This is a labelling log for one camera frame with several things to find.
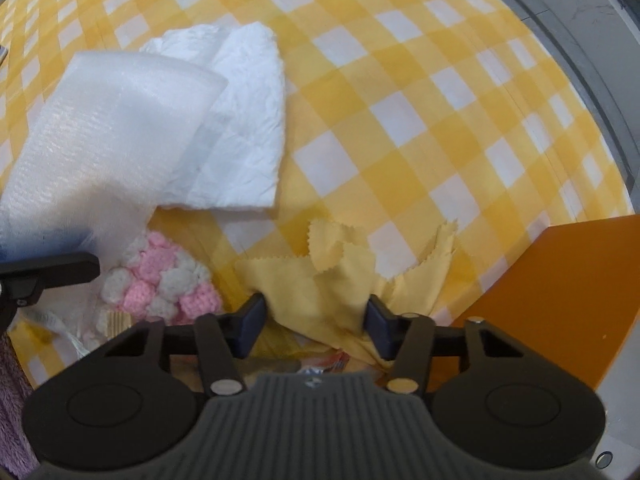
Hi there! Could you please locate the yellow checkered mat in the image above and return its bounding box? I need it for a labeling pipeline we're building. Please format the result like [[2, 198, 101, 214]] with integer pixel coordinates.
[[0, 0, 633, 396]]

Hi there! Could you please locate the clear plastic packet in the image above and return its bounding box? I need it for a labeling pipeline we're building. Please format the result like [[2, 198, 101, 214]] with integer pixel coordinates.
[[240, 345, 381, 376]]

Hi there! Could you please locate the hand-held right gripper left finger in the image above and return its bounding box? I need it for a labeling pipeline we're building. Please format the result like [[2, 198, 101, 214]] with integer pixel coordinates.
[[87, 294, 266, 397]]

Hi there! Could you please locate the purple fluffy rug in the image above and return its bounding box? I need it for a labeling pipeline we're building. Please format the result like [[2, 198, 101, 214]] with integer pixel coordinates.
[[0, 330, 38, 478]]

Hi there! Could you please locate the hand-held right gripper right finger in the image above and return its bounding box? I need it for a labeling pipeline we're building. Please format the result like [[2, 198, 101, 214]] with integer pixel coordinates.
[[366, 296, 521, 395]]

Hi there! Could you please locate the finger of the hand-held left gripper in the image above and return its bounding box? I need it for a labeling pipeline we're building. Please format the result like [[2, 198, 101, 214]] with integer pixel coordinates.
[[0, 252, 100, 307], [0, 227, 96, 263]]

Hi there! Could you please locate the pink and white crochet piece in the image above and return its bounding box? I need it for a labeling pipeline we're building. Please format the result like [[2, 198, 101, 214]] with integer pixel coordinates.
[[100, 231, 223, 326]]

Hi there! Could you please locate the yellow cloth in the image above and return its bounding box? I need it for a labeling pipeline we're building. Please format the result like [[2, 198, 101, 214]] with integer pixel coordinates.
[[234, 218, 460, 373]]

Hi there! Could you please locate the white paper towel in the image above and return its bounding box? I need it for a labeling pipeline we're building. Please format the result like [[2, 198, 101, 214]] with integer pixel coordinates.
[[140, 21, 287, 211]]

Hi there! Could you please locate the orange cardboard box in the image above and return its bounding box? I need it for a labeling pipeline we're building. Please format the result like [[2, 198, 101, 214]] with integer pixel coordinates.
[[430, 214, 640, 480]]

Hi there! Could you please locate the white foam sheet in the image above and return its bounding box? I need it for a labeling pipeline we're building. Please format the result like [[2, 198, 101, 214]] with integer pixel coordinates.
[[0, 50, 230, 261]]

